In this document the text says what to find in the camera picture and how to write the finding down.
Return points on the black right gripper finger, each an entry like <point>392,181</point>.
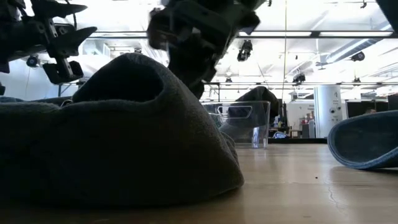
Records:
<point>210,70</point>
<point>186,71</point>

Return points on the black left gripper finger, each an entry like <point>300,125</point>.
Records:
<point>70,40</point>
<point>59,8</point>

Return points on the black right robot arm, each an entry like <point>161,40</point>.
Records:
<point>390,9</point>

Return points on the dark hat in bin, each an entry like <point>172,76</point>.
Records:
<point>258,96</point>

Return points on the dark grey fleece hat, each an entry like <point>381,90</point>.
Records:
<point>124,140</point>

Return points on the blue denim hat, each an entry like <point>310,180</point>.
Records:
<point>363,141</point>

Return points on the black hanging spotlight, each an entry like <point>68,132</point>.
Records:
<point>358,56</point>
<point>245,50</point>
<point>299,77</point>
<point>32,61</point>

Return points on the clear plastic bin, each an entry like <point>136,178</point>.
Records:
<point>248,137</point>

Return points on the dark metal ceiling beam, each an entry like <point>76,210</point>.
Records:
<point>311,34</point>

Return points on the white round column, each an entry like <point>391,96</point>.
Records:
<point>328,112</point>

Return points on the black computer monitor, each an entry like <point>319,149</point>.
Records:
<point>360,108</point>

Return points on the person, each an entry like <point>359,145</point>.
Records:
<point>370,111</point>

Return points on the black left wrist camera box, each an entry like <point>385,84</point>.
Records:
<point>63,72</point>

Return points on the grey ceiling duct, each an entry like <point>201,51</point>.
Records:
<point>351,49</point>

